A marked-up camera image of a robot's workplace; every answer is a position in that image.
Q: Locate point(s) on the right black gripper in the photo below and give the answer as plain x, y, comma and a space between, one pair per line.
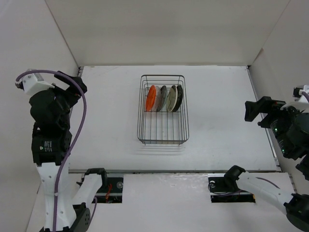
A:
265, 104

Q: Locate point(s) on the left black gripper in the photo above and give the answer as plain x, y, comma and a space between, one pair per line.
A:
73, 91

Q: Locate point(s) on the orange plate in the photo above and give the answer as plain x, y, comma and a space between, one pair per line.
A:
150, 100

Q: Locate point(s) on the clear glass plate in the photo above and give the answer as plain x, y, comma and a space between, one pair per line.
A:
157, 98

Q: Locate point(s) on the blue patterned ceramic plate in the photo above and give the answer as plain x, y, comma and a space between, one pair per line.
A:
163, 98

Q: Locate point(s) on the cream and black plate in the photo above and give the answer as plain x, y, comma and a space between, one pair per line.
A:
172, 98

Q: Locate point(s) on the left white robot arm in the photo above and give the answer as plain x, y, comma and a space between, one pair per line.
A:
52, 143

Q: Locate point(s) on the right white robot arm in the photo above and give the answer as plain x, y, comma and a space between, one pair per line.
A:
289, 123

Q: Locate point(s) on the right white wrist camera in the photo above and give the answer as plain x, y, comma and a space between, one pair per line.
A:
301, 98

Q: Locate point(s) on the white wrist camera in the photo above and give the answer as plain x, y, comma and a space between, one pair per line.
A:
301, 98
32, 83

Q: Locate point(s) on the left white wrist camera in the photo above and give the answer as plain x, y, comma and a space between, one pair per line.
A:
32, 83

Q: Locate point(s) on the grey wire dish rack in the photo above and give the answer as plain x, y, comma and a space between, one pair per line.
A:
163, 127

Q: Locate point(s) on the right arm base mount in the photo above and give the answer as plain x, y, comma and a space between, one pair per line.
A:
221, 193

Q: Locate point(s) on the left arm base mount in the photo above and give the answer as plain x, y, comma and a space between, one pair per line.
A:
113, 192

